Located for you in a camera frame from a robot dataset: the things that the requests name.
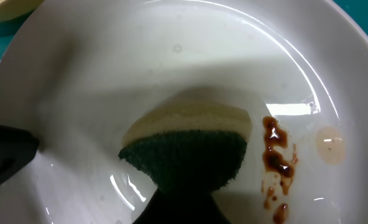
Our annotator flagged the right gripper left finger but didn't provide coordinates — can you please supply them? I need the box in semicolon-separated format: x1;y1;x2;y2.
0;125;40;185

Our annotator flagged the white plate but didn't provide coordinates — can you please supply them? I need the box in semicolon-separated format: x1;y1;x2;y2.
0;1;368;223

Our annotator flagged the green yellow sponge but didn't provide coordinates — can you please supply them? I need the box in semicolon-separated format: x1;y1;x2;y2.
118;101;252;195

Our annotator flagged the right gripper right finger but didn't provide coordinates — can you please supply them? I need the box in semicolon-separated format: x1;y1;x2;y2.
133;190;230;224

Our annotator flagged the yellow plate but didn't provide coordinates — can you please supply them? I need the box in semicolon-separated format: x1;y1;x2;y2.
0;0;44;22

